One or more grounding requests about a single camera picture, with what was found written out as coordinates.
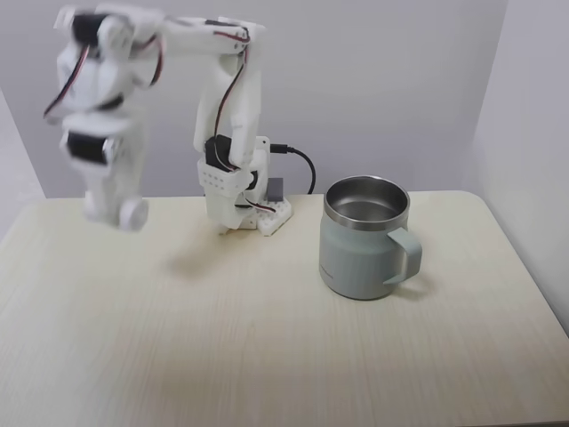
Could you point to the white gauze dressing roll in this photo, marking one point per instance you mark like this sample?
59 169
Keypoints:
133 215

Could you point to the grey clamp block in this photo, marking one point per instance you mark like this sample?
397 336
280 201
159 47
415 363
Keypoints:
276 189

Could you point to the pale green steel mug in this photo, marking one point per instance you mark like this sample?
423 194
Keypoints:
355 253

